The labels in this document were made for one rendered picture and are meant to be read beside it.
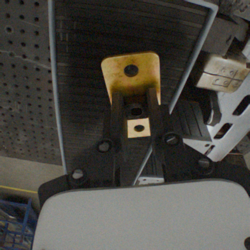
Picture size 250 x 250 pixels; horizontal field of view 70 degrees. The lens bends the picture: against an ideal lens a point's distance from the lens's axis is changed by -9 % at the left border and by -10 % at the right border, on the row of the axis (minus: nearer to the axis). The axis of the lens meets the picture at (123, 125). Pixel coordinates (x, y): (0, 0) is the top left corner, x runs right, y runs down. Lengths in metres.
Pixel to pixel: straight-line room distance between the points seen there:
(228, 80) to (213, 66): 0.04
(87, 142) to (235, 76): 0.26
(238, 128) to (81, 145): 0.45
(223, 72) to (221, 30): 0.09
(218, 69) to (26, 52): 0.65
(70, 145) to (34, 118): 0.72
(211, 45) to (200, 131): 0.20
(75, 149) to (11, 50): 0.57
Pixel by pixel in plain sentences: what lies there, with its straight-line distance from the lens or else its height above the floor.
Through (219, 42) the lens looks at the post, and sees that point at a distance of 0.29.
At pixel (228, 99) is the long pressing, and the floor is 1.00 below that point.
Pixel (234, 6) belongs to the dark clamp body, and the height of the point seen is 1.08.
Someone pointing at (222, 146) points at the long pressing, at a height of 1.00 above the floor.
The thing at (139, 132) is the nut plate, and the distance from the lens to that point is 0.18.
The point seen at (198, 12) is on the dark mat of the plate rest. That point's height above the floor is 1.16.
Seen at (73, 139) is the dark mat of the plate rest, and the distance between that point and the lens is 0.29.
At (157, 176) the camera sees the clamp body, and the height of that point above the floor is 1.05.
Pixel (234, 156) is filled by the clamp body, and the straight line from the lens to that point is 0.84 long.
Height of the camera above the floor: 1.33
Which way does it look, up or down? 41 degrees down
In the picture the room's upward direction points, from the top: 179 degrees clockwise
